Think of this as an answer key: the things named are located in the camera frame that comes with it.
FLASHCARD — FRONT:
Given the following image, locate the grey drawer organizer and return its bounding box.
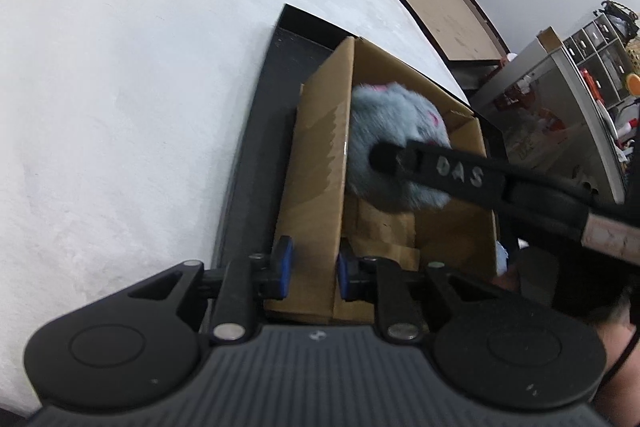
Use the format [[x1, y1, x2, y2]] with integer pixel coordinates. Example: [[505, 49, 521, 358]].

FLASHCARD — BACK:
[[563, 10, 634, 109]]

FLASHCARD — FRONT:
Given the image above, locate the grey fluffy plush toy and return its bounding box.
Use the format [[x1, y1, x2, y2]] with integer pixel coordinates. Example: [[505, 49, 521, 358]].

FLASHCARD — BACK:
[[346, 83, 450, 213]]

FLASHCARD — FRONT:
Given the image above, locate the grey desk with legs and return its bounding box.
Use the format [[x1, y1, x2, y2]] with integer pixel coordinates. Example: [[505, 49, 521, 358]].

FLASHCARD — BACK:
[[471, 28, 625, 204]]

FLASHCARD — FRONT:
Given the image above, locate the white table cloth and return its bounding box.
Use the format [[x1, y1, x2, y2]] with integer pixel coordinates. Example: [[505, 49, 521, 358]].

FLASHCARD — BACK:
[[1, 0, 461, 414]]

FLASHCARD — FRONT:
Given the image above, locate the blue tissue packet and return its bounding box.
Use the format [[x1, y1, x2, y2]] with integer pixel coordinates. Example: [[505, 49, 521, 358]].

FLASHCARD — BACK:
[[496, 242, 509, 277]]

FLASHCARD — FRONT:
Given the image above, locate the brown cardboard box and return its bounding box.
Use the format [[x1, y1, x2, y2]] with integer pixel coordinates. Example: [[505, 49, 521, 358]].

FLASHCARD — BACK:
[[268, 37, 498, 324]]

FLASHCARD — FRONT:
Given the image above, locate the black shallow tray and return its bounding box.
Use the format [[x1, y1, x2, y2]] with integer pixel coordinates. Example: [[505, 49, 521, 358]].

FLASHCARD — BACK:
[[211, 2, 507, 270]]

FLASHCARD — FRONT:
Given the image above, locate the brown board black frame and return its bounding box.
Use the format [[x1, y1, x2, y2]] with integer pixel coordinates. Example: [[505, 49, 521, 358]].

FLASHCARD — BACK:
[[399, 0, 510, 70]]

